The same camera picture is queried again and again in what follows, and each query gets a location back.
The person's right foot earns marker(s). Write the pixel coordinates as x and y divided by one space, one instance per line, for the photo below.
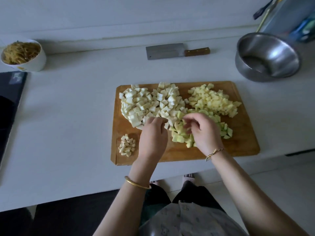
189 179

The gold bangle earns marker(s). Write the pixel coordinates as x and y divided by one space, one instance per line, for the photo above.
137 183

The dark green trousers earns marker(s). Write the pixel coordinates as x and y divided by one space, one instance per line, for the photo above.
157 199

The person's left hand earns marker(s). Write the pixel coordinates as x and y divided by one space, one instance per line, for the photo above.
152 140

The white bowl of noodles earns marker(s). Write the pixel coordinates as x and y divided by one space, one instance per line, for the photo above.
22 56

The white patterned garment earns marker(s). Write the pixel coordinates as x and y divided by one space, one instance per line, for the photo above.
192 221

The pile of white diced vegetable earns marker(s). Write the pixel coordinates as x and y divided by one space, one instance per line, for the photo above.
167 100

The person's left foot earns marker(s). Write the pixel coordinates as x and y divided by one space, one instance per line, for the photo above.
154 183

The wooden cutting board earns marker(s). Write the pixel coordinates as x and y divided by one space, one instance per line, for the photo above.
241 142

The peeled yellow potato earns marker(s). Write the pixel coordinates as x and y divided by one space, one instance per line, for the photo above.
211 100

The black gas stove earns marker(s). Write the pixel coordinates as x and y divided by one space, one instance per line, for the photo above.
9 110

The person's foot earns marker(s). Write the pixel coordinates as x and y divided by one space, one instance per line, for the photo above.
189 179
154 183

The peeled green cucumber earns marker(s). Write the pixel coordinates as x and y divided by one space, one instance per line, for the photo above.
178 132

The person's left forearm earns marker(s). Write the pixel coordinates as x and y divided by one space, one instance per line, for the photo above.
125 204

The person's right hand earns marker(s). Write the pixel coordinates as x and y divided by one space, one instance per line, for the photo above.
204 132

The black floor mat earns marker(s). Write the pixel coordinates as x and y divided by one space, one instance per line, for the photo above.
59 213

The dark green bottle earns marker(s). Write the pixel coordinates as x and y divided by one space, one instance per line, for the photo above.
305 29

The pile of garlic cloves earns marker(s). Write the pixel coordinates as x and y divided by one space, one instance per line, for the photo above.
127 145

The deep stainless steel bowl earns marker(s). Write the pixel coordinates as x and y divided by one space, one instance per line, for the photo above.
275 51

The person's right forearm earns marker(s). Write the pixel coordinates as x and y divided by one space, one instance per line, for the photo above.
256 199

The light blue plastic board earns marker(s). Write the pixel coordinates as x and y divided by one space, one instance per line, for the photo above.
290 14

